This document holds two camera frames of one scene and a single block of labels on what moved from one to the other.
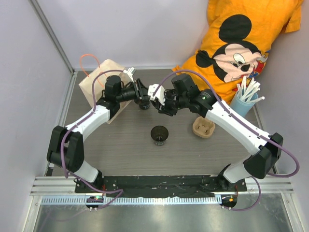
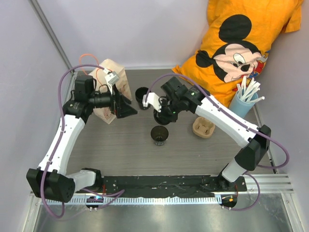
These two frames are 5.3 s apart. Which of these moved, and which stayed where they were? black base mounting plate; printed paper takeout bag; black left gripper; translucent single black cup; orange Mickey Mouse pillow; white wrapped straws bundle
Moved: printed paper takeout bag; black left gripper
Stayed: orange Mickey Mouse pillow; black base mounting plate; translucent single black cup; white wrapped straws bundle
